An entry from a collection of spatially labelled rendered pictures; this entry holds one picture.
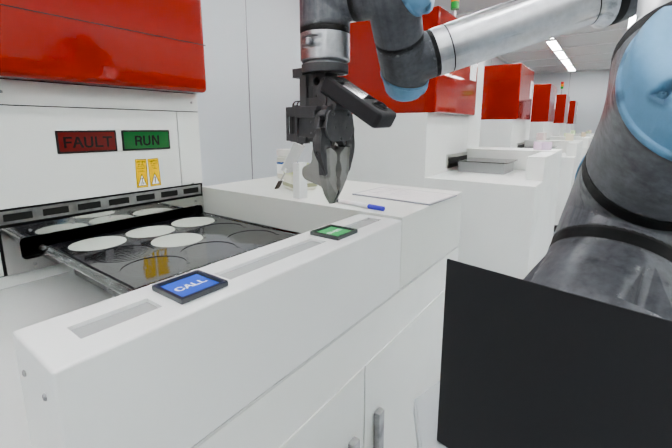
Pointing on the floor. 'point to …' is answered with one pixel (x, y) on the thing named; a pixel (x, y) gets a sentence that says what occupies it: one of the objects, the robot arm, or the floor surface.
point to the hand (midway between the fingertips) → (335, 196)
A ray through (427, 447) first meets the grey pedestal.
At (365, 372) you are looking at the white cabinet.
